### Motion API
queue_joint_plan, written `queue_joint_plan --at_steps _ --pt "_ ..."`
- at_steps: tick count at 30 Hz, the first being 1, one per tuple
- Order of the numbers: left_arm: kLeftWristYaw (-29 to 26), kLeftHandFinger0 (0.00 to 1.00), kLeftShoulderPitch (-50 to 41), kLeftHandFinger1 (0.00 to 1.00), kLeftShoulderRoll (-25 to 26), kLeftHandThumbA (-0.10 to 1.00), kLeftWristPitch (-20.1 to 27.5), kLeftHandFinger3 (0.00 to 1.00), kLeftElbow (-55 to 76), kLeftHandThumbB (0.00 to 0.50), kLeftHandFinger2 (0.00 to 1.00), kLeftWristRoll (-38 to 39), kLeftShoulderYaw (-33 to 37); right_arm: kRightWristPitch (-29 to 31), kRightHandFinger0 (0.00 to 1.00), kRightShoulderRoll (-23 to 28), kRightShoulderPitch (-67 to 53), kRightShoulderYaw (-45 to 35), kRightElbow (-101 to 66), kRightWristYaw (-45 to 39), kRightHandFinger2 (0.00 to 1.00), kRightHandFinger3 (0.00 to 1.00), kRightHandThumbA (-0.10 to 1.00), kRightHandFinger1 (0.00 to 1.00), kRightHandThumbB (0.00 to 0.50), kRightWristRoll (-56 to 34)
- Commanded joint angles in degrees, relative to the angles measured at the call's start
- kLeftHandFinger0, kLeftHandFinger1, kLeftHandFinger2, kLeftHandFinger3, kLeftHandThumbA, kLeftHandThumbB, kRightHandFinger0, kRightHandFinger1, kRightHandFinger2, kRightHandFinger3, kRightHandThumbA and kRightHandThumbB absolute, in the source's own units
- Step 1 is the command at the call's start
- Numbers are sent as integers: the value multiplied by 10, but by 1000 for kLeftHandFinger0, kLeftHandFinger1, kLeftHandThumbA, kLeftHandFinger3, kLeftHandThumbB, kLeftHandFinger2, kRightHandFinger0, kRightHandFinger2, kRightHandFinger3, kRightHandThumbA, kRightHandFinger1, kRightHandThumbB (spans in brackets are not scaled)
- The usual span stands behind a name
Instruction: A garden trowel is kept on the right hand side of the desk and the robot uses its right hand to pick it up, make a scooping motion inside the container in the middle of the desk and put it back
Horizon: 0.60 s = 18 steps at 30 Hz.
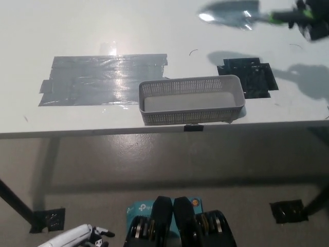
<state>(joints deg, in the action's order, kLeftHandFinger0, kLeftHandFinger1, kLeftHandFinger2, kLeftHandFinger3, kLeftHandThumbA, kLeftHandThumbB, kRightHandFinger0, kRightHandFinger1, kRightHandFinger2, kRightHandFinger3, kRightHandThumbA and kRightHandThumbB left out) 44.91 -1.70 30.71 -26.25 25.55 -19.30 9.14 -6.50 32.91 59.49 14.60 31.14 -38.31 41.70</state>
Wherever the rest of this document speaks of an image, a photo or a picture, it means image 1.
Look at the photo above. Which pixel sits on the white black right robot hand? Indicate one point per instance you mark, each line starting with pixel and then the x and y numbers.
pixel 316 28

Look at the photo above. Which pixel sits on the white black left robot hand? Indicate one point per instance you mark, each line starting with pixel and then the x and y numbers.
pixel 72 236

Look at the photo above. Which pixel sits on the black tape patch on desk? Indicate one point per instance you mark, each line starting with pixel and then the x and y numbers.
pixel 249 77

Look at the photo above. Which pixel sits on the black table leg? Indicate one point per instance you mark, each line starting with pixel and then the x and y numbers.
pixel 317 202
pixel 13 199

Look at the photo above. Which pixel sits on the teal tp-link box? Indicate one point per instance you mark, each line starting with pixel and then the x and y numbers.
pixel 138 209

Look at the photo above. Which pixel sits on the small black tape strip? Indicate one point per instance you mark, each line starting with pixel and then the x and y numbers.
pixel 194 128

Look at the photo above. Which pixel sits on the grey perforated plastic basket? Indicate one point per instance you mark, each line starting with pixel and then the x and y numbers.
pixel 185 118

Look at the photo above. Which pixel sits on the grey duct tape patch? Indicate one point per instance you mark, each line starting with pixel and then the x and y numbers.
pixel 90 82

